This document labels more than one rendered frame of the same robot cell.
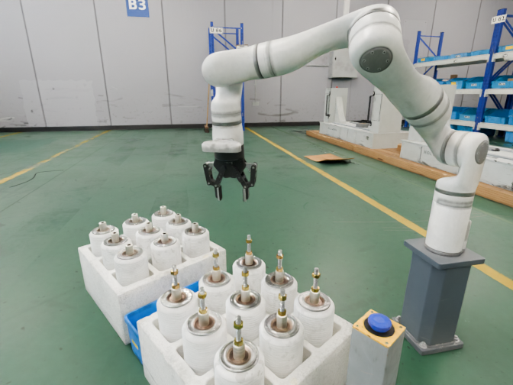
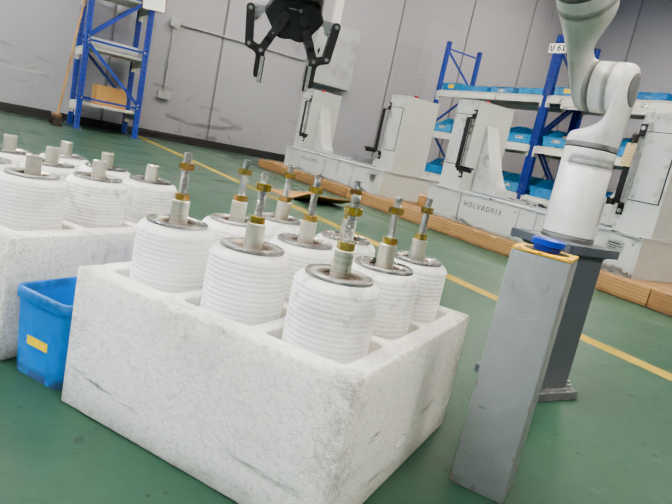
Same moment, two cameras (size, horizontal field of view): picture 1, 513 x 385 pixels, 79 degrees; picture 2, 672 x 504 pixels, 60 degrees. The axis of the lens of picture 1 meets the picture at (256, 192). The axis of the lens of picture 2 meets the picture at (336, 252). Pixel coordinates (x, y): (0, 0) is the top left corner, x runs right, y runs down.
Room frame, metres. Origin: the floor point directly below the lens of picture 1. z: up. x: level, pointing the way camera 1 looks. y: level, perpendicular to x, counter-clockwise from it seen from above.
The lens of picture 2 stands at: (-0.11, 0.26, 0.39)
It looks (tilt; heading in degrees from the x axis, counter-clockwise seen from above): 10 degrees down; 340
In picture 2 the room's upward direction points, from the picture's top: 12 degrees clockwise
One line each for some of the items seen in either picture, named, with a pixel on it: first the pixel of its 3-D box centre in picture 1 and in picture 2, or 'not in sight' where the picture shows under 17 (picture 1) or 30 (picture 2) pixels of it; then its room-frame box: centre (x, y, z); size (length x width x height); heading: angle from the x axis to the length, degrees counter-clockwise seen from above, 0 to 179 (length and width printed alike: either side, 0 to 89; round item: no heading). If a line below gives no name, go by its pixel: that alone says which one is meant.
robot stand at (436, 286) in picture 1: (433, 293); (544, 313); (0.79, -0.53, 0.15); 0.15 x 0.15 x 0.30; 12
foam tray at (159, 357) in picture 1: (246, 352); (282, 354); (0.63, 0.03, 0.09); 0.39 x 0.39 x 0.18; 43
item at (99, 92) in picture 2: not in sight; (109, 97); (6.61, 0.57, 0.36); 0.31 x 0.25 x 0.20; 102
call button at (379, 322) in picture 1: (379, 324); (547, 246); (0.47, -0.23, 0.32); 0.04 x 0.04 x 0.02
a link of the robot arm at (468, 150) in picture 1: (459, 164); (602, 110); (0.79, -0.53, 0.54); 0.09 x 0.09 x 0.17; 30
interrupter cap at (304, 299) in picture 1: (314, 301); (415, 259); (0.62, -0.14, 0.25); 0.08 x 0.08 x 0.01
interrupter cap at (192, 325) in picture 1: (204, 322); (252, 247); (0.55, 0.11, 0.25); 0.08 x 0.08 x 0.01
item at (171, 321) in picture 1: (179, 328); (166, 291); (0.63, 0.19, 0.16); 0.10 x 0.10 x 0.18
